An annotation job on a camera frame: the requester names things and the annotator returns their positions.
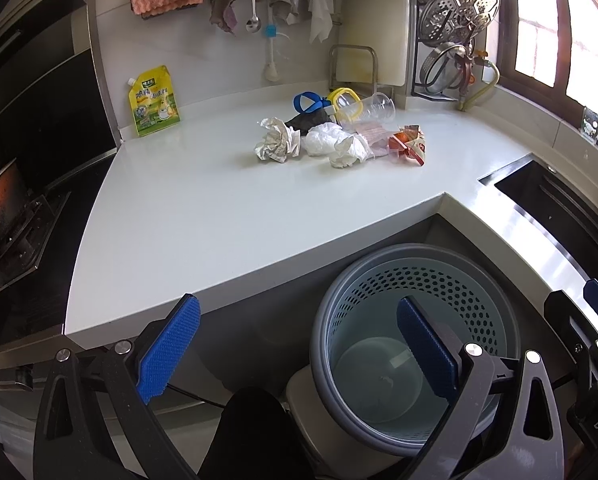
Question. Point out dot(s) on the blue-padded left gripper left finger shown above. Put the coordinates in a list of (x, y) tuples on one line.
[(71, 438)]

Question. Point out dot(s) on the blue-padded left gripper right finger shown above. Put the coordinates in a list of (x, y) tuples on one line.
[(526, 431)]

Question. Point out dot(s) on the red white snack wrapper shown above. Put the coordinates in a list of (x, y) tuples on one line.
[(408, 144)]

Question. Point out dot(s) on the pink printed receipt label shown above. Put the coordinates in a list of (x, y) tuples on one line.
[(374, 137)]

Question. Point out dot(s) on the white tissue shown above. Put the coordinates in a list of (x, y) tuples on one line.
[(350, 151)]

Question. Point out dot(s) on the clear plastic bag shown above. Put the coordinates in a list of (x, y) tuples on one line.
[(322, 139)]

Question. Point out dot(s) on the grid-patterned paper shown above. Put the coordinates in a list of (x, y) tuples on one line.
[(280, 142)]

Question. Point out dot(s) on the black kitchen sink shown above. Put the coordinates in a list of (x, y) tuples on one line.
[(544, 197)]

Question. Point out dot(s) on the grey perforated trash bin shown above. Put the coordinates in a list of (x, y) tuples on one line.
[(363, 369)]

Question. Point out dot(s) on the glass mug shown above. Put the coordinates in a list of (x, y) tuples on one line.
[(589, 125)]

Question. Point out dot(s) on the glass pot lid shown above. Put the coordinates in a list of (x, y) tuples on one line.
[(447, 67)]

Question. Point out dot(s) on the clear plastic cup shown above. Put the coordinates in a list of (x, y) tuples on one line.
[(376, 108)]

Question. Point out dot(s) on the black range hood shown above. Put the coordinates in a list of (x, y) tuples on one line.
[(56, 116)]

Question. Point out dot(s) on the yellow-rimmed clear lid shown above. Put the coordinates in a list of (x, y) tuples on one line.
[(344, 104)]

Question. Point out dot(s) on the yellow green refill pouch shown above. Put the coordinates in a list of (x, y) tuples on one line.
[(152, 101)]

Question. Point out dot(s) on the perforated steel steamer plate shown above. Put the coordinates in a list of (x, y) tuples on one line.
[(456, 21)]

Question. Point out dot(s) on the white cutting board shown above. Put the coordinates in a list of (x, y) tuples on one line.
[(383, 25)]

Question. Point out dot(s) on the black crumpled bag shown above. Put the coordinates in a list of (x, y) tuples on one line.
[(304, 122)]

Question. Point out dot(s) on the metal cutting board stand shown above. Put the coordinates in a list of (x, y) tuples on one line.
[(353, 66)]

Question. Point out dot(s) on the black lid rack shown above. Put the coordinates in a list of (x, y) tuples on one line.
[(419, 60)]

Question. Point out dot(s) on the white blue bottle brush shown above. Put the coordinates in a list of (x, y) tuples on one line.
[(270, 69)]

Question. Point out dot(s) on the white hanging cloth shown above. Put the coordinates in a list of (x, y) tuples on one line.
[(321, 19)]

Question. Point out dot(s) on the metal hanging ladle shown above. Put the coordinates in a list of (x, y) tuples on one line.
[(254, 22)]

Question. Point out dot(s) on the grey purple hanging rag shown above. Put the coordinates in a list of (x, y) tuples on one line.
[(223, 15)]

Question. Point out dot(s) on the grey hanging cloth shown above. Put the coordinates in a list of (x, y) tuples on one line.
[(286, 10)]

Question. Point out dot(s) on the brown window frame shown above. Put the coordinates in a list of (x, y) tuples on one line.
[(548, 53)]

